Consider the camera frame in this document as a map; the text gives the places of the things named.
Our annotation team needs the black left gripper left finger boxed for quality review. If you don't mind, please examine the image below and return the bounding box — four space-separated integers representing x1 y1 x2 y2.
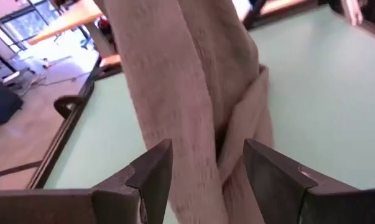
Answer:
0 139 174 224

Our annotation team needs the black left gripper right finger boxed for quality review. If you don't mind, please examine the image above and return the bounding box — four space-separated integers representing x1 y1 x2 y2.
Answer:
243 139 375 224

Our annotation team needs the grey terry towel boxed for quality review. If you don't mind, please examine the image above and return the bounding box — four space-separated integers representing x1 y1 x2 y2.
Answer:
93 0 274 224

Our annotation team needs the green table mat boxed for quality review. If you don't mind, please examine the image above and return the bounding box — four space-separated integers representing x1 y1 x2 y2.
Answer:
44 4 375 224

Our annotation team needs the black table clamp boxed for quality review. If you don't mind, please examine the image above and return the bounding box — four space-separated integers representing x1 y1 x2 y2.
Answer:
53 95 83 119

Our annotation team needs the black computer tower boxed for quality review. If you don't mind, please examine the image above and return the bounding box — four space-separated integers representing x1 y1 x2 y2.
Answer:
0 77 24 131

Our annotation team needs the grey metal stand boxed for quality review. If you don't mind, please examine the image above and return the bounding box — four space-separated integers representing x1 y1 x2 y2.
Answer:
28 0 116 60

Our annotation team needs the black table frame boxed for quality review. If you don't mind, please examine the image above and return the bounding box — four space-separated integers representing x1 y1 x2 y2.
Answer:
27 0 375 190

